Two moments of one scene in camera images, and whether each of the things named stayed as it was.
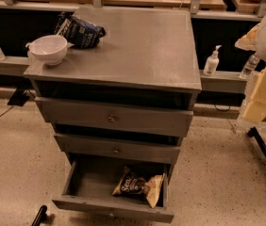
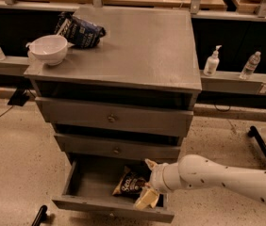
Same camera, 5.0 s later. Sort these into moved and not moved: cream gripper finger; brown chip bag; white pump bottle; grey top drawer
Moved: cream gripper finger
Not moved: grey top drawer; brown chip bag; white pump bottle
